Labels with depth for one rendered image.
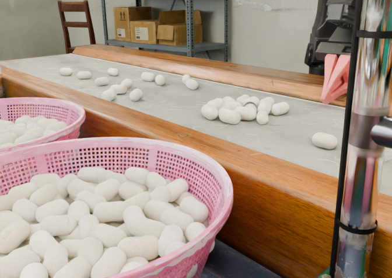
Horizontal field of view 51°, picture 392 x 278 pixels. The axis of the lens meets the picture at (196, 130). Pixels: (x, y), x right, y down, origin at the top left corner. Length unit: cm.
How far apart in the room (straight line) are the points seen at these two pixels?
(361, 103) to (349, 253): 11
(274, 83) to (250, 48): 242
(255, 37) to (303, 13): 43
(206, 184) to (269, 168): 6
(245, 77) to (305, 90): 15
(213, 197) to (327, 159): 17
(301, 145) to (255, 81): 34
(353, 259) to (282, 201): 8
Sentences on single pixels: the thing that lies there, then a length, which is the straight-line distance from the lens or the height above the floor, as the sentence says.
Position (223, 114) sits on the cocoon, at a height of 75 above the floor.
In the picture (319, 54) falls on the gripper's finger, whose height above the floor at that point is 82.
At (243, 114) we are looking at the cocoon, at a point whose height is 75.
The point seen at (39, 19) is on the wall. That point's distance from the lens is 533.
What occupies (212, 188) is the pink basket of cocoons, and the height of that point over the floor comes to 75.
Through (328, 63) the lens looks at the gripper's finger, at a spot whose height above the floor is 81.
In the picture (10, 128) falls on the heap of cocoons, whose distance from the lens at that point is 66.
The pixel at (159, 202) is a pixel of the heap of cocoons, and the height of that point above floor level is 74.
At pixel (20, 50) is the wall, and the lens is 524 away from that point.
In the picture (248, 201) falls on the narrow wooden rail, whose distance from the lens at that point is 40.
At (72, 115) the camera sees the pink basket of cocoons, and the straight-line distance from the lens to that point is 66.
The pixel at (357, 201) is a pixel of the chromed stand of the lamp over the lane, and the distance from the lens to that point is 30.
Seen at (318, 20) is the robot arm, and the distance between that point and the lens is 106.
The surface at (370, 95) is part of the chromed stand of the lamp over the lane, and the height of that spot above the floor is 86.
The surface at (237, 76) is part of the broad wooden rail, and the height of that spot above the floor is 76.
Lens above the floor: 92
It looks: 18 degrees down
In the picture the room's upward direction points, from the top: 1 degrees counter-clockwise
